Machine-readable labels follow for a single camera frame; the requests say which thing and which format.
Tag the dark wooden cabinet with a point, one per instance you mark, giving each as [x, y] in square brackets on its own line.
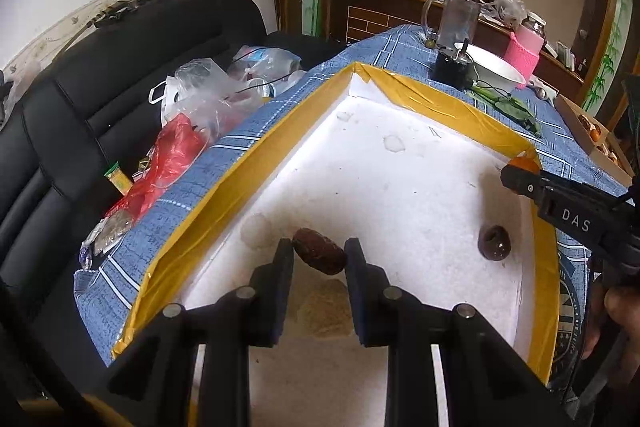
[380, 14]

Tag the brown date in tray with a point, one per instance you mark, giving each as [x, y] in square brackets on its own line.
[585, 122]

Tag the black leather sofa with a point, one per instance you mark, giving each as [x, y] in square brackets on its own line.
[75, 117]

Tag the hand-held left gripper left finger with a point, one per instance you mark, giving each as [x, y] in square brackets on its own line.
[285, 289]

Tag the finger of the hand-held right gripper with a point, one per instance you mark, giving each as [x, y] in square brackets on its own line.
[520, 181]

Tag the blue checked tablecloth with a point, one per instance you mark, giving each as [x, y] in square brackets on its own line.
[280, 127]

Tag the tiny orange in tray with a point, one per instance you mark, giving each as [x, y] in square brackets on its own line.
[595, 134]

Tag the dark brown round fruit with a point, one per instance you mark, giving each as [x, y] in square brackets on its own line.
[494, 243]

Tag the person's right hand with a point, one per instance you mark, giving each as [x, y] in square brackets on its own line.
[622, 307]

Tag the green yellow snack packet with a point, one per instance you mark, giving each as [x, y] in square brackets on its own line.
[119, 179]

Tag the clear packet dark contents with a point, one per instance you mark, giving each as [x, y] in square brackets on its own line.
[112, 229]

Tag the clear plastic bag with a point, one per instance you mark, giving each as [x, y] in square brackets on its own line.
[200, 82]

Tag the white foam box yellow tape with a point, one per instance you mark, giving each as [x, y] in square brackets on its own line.
[400, 187]

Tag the cardboard tray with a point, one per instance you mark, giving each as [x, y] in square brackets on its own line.
[575, 117]

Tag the green leaves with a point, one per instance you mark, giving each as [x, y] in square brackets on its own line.
[515, 109]

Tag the plastic bag with bottles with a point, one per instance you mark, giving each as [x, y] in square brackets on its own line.
[265, 62]

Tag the small black box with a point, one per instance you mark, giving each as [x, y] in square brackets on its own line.
[450, 69]

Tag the glass pitcher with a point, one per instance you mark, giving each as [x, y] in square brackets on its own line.
[457, 22]

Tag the red plastic bag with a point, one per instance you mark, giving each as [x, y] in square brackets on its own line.
[170, 157]

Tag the small orange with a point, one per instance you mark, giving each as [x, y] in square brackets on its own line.
[525, 163]

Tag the crumpled translucent plastic bag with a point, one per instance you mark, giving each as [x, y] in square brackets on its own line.
[505, 7]

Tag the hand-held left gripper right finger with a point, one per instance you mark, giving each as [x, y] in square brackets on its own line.
[362, 299]

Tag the white bowl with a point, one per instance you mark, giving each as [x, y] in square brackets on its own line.
[495, 67]

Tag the jar with pink sleeve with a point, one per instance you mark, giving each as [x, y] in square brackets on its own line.
[522, 49]

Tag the red date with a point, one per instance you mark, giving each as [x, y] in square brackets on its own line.
[320, 252]

